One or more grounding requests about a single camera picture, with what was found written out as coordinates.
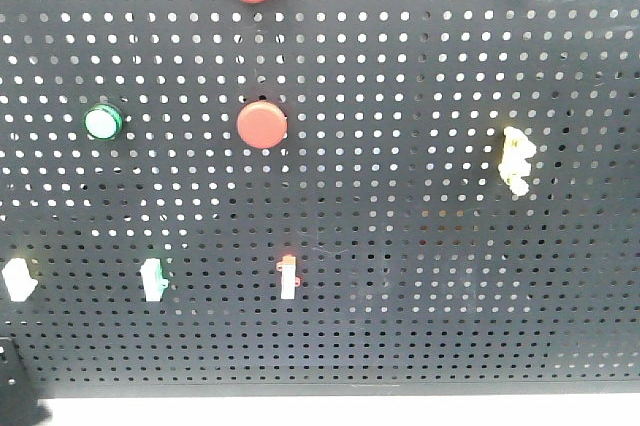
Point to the lower red push button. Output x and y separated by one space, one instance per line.
262 124

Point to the green push button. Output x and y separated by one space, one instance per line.
103 121

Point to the black perforated pegboard panel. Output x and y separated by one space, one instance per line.
421 273

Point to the white standing desk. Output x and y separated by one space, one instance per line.
588 409

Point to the left black panel clamp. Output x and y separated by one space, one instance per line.
20 400

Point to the red toggle switch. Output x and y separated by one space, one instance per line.
287 267

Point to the green toggle switch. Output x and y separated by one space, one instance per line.
153 281

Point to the yellow lever switch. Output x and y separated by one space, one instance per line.
514 166

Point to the yellow toggle switch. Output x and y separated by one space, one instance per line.
17 279

